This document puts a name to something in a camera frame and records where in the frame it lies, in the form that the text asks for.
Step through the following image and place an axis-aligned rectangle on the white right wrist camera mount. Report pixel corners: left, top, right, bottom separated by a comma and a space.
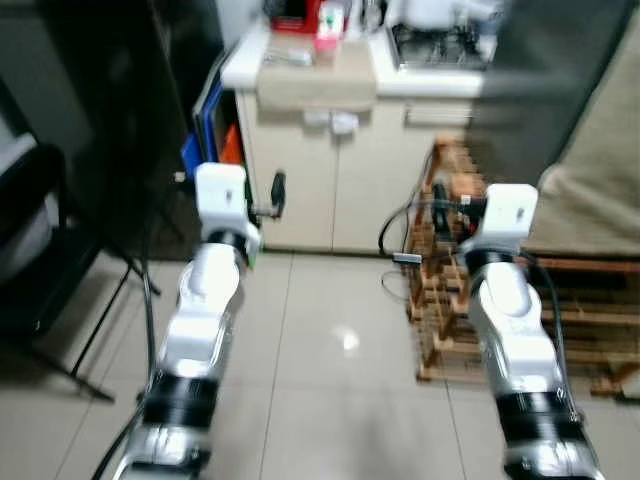
465, 183, 539, 256

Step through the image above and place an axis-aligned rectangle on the dark grey fridge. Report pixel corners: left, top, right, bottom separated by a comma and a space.
465, 0, 640, 216

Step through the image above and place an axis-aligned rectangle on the orange board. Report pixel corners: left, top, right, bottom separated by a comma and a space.
218, 120, 246, 166

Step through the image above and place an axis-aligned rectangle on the black office chair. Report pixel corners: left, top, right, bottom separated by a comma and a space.
0, 140, 101, 346

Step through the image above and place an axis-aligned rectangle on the beige cloth mat with tags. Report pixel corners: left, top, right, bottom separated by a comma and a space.
255, 40, 379, 113

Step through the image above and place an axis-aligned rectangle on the beige cloth fridge cover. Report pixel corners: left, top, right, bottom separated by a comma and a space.
525, 10, 640, 259

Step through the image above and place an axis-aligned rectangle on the silver cabinet handle bar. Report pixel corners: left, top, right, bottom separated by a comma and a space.
405, 100, 476, 129

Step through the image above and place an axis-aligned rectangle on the pink lid clear container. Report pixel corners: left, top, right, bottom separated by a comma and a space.
315, 25, 344, 53

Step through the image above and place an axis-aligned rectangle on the white kitchen counter cabinet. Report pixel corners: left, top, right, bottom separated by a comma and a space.
220, 15, 521, 256

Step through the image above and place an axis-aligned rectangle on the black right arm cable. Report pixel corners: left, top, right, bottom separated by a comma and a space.
378, 195, 571, 421

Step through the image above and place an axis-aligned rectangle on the red coffee machine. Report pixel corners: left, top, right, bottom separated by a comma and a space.
265, 0, 326, 36

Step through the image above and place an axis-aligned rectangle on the black tripod stand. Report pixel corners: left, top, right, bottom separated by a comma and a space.
0, 240, 166, 406

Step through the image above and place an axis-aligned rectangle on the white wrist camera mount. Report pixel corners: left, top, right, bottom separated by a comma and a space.
193, 162, 263, 251
465, 183, 539, 256

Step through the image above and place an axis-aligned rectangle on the white printed price tag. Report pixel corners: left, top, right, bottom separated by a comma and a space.
330, 112, 361, 136

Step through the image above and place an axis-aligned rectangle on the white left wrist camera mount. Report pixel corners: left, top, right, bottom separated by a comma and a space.
193, 162, 263, 251

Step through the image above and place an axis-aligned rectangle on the black gas stove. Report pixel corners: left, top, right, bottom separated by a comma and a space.
385, 20, 501, 73

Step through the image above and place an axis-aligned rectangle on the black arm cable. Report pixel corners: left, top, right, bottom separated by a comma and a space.
90, 170, 201, 480
378, 195, 571, 421

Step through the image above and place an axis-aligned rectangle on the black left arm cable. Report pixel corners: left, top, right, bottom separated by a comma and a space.
90, 170, 201, 480

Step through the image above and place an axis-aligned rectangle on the wooden slatted rack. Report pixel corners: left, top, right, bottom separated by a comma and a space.
405, 138, 640, 401

